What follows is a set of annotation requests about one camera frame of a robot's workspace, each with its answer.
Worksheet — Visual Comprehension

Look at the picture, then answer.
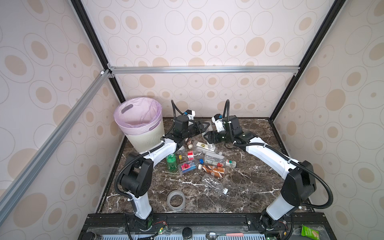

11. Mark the black frame post left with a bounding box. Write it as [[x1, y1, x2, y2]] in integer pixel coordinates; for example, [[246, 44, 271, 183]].
[[70, 0, 126, 103]]

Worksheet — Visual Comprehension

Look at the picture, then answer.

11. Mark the clear tape roll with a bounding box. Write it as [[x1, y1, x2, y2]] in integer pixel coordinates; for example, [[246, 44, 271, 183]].
[[167, 190, 186, 212]]

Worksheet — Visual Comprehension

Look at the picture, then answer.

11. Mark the green plastic soda bottle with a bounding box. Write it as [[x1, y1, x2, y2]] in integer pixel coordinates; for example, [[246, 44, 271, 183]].
[[166, 154, 178, 173]]

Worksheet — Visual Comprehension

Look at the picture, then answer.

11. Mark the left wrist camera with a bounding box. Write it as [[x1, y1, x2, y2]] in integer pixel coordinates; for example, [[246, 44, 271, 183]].
[[184, 110, 196, 121]]

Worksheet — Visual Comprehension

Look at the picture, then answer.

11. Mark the white plastic waste bin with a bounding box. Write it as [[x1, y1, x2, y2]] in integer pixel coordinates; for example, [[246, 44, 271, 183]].
[[113, 96, 166, 154]]

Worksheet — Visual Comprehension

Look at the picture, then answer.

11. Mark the clear bottle red label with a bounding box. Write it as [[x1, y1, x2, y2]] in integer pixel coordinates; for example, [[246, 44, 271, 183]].
[[176, 150, 204, 162]]

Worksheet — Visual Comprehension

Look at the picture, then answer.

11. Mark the pink bin liner bag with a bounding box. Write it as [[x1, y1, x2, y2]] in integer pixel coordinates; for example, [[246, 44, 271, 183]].
[[114, 97, 163, 135]]

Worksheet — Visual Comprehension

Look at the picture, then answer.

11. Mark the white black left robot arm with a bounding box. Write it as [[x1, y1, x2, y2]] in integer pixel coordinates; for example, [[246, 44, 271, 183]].
[[114, 101, 210, 231]]

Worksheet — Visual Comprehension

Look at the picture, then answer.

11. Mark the black round knob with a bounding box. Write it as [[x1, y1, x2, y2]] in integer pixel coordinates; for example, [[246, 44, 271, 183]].
[[182, 227, 193, 240]]

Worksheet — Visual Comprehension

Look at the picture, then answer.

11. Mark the black frame post right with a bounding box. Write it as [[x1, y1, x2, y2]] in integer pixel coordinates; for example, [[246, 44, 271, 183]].
[[269, 0, 346, 123]]

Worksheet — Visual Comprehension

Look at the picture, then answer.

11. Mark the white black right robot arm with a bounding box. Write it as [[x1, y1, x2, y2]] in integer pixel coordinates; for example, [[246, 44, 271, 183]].
[[204, 100, 334, 231]]

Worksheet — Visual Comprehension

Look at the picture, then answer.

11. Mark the clear flat bottle middle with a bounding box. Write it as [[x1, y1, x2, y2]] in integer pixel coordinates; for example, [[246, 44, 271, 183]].
[[205, 152, 226, 162]]

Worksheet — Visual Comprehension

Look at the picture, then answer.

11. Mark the brown Nescafe bottle front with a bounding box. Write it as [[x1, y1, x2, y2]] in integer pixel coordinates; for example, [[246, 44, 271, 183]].
[[198, 164, 225, 179]]

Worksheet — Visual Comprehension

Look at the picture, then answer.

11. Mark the frosted bottle kiwi label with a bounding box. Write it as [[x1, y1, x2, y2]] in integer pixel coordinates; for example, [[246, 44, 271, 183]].
[[193, 141, 217, 153]]

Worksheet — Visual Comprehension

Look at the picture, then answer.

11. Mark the metal spoon red handle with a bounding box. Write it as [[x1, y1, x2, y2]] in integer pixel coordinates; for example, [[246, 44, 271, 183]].
[[206, 232, 244, 240]]

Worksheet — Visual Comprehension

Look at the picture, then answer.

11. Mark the aluminium frame bar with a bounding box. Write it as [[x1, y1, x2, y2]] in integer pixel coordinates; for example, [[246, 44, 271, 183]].
[[110, 66, 300, 75], [1, 69, 112, 224]]

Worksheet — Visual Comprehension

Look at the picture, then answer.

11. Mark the clear bottle green cap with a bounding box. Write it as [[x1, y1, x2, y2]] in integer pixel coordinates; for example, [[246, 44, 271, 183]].
[[204, 156, 237, 168]]

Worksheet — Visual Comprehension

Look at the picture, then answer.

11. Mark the green snack packet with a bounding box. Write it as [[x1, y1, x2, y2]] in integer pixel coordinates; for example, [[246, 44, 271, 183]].
[[301, 225, 320, 240]]

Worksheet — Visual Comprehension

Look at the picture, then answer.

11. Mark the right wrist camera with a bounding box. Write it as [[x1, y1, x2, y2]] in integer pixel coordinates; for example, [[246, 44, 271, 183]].
[[212, 114, 225, 133]]

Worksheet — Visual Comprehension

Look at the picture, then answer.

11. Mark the black frame post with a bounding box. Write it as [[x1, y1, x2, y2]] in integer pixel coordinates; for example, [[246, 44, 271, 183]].
[[70, 0, 126, 103], [269, 0, 346, 123]]

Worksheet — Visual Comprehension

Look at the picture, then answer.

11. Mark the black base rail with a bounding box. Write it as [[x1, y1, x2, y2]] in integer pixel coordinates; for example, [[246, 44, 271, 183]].
[[78, 213, 336, 240]]

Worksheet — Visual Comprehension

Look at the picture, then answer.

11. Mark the aluminium frame bar left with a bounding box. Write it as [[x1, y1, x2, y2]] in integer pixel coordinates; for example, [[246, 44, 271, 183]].
[[1, 69, 112, 224]]

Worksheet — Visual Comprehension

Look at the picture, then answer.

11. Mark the crushed clear bottle white cap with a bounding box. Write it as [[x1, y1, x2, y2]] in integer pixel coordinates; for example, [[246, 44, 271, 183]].
[[202, 174, 229, 195]]

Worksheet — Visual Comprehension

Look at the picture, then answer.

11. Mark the aluminium frame bar back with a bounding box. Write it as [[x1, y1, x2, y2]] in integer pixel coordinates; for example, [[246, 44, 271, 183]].
[[110, 66, 300, 75]]

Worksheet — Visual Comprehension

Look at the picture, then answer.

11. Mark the crushed bottle pink label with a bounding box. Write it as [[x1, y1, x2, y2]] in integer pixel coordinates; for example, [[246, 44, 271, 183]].
[[178, 161, 197, 175]]

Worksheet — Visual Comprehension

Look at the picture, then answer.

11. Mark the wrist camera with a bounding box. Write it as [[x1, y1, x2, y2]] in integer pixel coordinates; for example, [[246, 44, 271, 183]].
[[184, 110, 196, 121], [212, 114, 225, 133]]

